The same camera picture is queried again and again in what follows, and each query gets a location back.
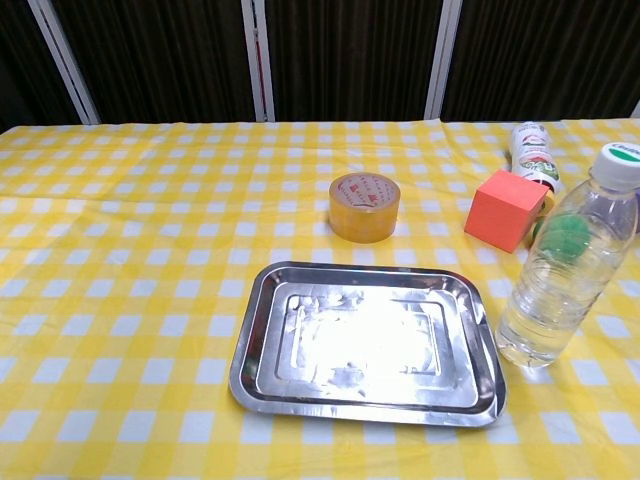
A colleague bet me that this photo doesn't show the yellow white checked tablecloth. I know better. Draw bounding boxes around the yellow white checked tablecloth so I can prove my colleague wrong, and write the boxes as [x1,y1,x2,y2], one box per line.
[0,117,640,480]

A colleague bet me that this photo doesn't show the clear plastic bottle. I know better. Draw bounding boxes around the clear plastic bottle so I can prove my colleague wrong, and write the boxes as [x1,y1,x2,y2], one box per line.
[494,142,640,370]

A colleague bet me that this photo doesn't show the orange foam cube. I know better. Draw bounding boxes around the orange foam cube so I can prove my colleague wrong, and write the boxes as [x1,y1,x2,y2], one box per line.
[463,169,546,255]

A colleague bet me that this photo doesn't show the green ball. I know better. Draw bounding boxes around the green ball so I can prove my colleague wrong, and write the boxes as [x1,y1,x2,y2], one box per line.
[531,212,595,262]

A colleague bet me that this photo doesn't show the rectangular metal tray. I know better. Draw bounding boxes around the rectangular metal tray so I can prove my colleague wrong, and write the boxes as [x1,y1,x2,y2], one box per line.
[228,259,508,428]

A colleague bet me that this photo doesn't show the clear yellowish tape roll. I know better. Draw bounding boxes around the clear yellowish tape roll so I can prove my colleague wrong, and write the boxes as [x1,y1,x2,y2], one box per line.
[328,171,401,244]

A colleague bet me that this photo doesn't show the white labelled drink bottle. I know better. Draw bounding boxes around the white labelled drink bottle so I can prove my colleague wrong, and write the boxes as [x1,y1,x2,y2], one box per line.
[507,121,562,211]

